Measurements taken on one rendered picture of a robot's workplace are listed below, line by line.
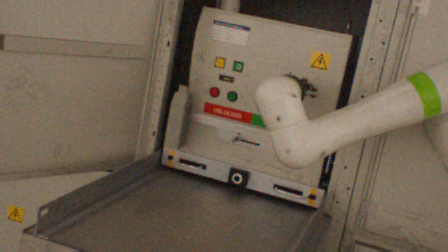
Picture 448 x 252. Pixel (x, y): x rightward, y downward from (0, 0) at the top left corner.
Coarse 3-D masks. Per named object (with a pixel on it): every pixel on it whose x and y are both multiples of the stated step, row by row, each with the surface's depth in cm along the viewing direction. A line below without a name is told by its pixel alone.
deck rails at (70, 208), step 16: (144, 160) 191; (112, 176) 172; (128, 176) 182; (144, 176) 193; (80, 192) 156; (96, 192) 164; (112, 192) 174; (128, 192) 177; (48, 208) 143; (64, 208) 150; (80, 208) 158; (96, 208) 161; (320, 208) 178; (48, 224) 145; (64, 224) 148; (304, 224) 178; (304, 240) 157
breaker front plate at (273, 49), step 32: (256, 32) 188; (288, 32) 185; (320, 32) 183; (192, 64) 196; (256, 64) 190; (288, 64) 187; (192, 96) 198; (224, 96) 195; (320, 96) 185; (192, 128) 200; (224, 160) 198; (256, 160) 195; (320, 160) 188
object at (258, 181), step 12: (168, 156) 203; (180, 156) 201; (192, 156) 200; (180, 168) 202; (192, 168) 201; (204, 168) 199; (216, 168) 198; (228, 168) 197; (240, 168) 195; (252, 180) 195; (264, 180) 194; (276, 180) 192; (288, 180) 191; (264, 192) 194; (276, 192) 193; (288, 192) 192; (300, 192) 191; (324, 192) 189
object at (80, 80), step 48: (0, 0) 159; (48, 0) 168; (96, 0) 179; (144, 0) 191; (0, 48) 162; (48, 48) 170; (96, 48) 181; (144, 48) 194; (0, 96) 166; (48, 96) 176; (96, 96) 188; (144, 96) 202; (0, 144) 170; (48, 144) 181; (96, 144) 193; (144, 144) 204
